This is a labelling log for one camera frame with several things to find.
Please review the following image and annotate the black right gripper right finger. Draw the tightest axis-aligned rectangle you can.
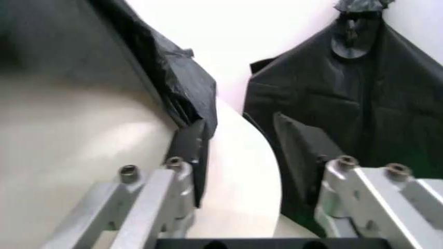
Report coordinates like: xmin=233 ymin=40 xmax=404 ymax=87
xmin=272 ymin=111 xmax=443 ymax=249

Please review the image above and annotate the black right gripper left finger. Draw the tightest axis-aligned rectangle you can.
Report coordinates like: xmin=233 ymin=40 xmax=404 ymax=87
xmin=67 ymin=119 xmax=213 ymax=249

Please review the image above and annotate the black plastic garbage bag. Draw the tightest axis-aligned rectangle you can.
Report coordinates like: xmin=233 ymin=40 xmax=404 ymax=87
xmin=92 ymin=0 xmax=443 ymax=182

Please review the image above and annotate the white plastic trash bin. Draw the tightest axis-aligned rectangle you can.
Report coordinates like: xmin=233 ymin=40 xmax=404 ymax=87
xmin=0 ymin=0 xmax=322 ymax=249

